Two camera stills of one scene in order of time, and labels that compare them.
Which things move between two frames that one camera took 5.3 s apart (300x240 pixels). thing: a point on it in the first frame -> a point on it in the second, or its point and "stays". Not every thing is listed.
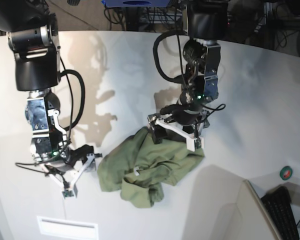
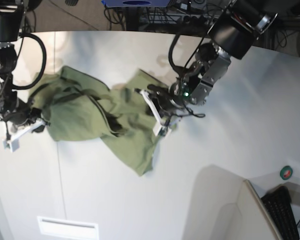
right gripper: x=186 y=121 -> x=164 y=104
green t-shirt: x=145 y=166 -> x=71 y=106
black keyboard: x=278 y=201 stays
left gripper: x=67 y=166 -> x=20 y=123
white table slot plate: x=68 y=229 stays
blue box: x=136 y=3 stays
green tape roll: x=286 y=172 stays
